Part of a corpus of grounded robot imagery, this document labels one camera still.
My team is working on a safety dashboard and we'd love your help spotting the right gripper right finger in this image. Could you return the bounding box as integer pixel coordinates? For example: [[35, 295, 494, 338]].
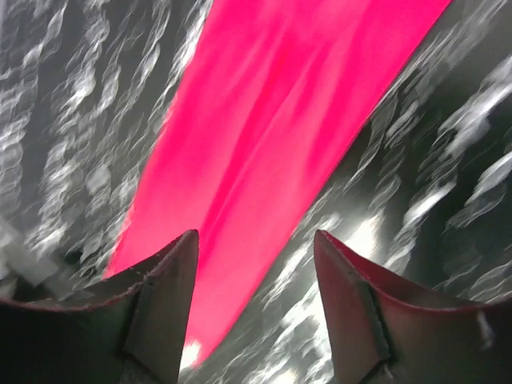
[[314, 230, 511, 383]]

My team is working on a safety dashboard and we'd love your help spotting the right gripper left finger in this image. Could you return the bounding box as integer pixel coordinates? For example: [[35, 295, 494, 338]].
[[1, 230, 199, 383]]

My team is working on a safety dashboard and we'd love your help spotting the magenta t shirt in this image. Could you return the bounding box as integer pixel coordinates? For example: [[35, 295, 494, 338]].
[[107, 0, 448, 365]]

